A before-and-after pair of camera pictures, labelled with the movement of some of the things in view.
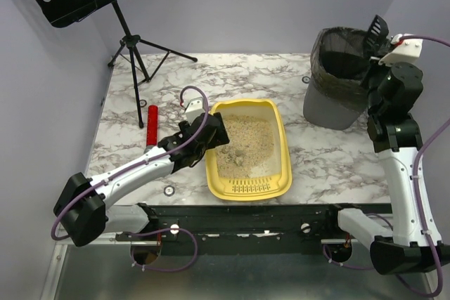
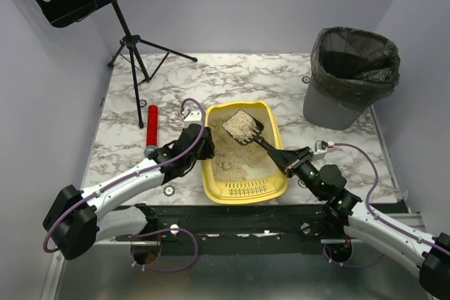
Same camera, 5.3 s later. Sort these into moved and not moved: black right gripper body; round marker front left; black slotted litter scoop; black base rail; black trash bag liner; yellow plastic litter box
Moved: black right gripper body; black slotted litter scoop
Not moved: black trash bag liner; black base rail; round marker front left; yellow plastic litter box
